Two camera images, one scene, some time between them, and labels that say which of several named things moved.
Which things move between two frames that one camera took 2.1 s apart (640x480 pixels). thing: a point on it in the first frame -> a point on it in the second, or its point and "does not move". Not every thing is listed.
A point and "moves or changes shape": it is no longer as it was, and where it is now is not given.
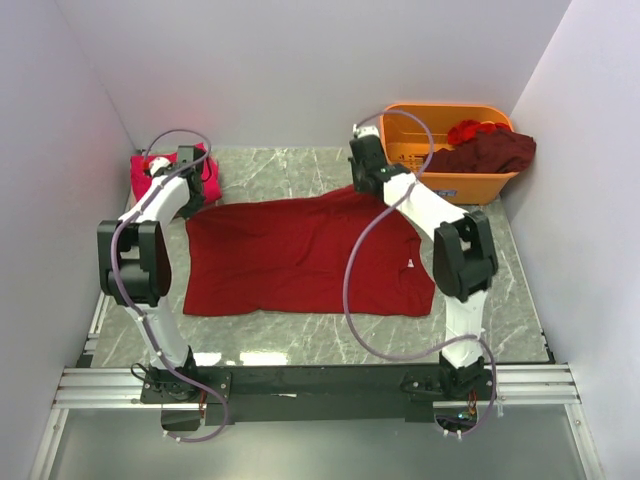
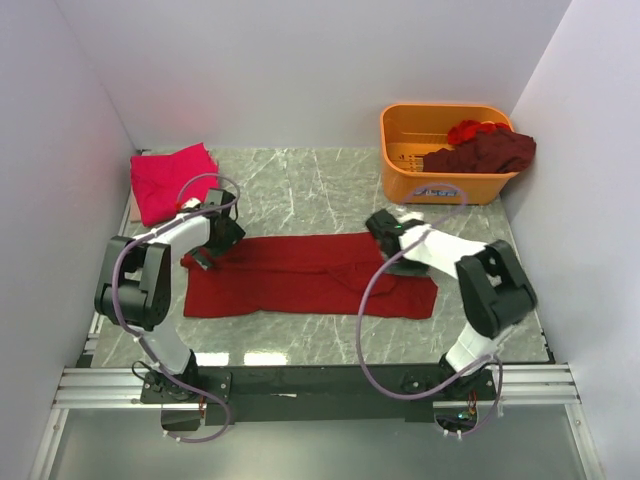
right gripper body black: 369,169 -> 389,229
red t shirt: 348,253 moves or changes shape
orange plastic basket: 411,131 does not move
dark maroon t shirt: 490,151 does not move
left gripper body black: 191,208 -> 230,236
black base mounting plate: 312,393 does not move
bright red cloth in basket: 467,130 does not move
